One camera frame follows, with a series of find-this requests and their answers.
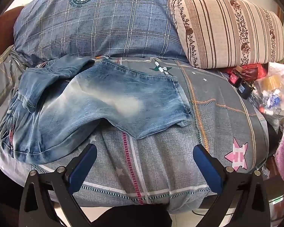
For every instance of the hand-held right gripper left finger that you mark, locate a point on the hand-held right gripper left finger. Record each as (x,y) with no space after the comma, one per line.
(81,167)

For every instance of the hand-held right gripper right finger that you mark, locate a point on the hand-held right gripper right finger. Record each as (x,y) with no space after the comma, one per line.
(208,167)

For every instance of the faded blue denim pants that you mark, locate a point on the faded blue denim pants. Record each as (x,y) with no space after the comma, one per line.
(85,113)

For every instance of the grey star-print bed sheet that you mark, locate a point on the grey star-print bed sheet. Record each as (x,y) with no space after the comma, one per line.
(168,146)

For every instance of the brown wooden furniture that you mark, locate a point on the brown wooden furniture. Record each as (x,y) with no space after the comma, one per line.
(273,170)

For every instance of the dark cloth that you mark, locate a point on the dark cloth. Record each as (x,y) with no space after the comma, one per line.
(132,217)

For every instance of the black charger with blue label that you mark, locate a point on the black charger with blue label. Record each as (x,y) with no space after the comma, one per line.
(245,90)

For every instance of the black charger with red label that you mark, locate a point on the black charger with red label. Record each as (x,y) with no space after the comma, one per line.
(234,78)

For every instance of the clear plastic bag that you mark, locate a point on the clear plastic bag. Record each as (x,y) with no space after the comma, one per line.
(274,92)

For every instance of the red plastic bag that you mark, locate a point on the red plastic bag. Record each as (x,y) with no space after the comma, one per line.
(253,69)

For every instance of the beige striped floral pillow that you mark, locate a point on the beige striped floral pillow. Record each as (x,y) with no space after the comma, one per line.
(227,33)

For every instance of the blue plaid quilt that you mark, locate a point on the blue plaid quilt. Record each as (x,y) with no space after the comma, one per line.
(108,28)

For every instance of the brown wooden headboard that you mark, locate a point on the brown wooden headboard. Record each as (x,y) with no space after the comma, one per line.
(9,28)

